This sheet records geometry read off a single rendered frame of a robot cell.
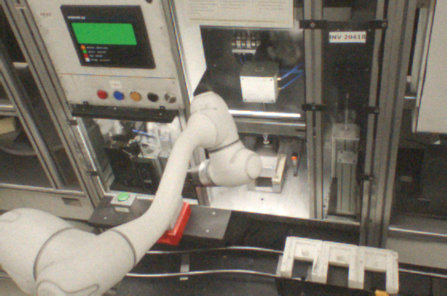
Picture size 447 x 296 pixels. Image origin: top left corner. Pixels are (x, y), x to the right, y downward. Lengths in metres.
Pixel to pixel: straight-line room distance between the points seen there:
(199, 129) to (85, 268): 0.50
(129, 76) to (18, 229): 0.63
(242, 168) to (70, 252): 0.54
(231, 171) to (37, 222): 0.54
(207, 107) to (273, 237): 0.96
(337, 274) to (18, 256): 1.04
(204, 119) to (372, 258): 0.75
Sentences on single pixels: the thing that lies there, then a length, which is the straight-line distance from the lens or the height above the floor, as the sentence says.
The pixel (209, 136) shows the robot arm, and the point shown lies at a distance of 1.34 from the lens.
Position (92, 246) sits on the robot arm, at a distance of 1.06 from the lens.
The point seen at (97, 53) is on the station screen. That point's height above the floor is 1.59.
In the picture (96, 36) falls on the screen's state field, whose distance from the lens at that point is 1.51.
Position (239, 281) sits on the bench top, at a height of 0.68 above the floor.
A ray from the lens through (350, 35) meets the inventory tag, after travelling 1.32.
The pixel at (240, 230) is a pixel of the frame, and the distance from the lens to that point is 2.20.
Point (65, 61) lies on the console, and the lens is 1.65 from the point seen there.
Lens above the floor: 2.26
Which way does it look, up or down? 38 degrees down
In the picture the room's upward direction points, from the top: 9 degrees counter-clockwise
